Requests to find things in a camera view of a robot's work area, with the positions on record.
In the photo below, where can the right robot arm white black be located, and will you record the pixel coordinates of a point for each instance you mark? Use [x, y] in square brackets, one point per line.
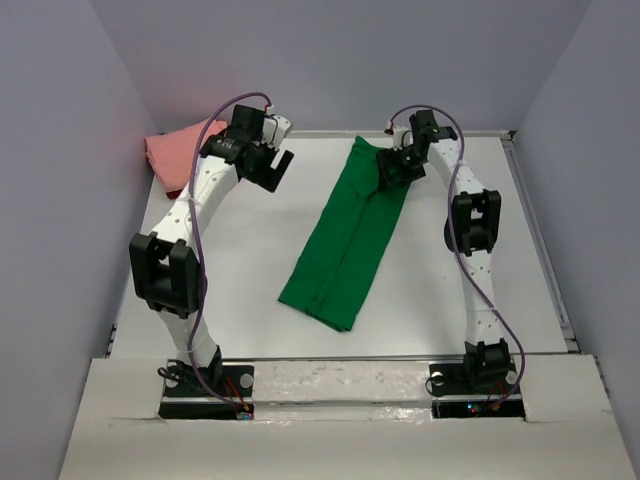
[470, 233]

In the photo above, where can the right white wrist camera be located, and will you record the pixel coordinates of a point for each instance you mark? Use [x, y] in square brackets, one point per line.
[402, 137]

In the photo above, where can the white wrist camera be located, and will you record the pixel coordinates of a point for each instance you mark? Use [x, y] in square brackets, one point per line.
[275, 128]
[402, 137]

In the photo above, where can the green t shirt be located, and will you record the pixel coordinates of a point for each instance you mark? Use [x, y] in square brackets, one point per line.
[338, 264]

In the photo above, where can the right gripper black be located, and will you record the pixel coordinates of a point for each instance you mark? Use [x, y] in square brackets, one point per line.
[388, 158]

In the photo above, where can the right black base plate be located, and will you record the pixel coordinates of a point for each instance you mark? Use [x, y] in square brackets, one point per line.
[453, 397]

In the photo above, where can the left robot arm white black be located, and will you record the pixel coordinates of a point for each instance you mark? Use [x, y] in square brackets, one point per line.
[167, 263]

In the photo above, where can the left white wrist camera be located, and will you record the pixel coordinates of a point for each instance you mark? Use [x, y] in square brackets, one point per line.
[275, 128]

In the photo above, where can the white cardboard front cover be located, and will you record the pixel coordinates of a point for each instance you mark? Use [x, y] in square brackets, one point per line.
[347, 420]

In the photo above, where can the pink folded t shirt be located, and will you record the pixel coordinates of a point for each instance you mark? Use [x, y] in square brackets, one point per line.
[170, 156]

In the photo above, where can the dark red folded t shirt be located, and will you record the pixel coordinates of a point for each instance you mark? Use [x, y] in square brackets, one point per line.
[172, 195]

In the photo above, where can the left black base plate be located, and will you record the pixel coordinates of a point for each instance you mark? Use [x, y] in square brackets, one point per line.
[184, 397]

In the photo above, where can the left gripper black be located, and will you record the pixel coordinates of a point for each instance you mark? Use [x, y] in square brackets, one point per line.
[267, 177]

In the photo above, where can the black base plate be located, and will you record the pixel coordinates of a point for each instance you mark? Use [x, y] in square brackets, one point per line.
[453, 397]
[184, 397]

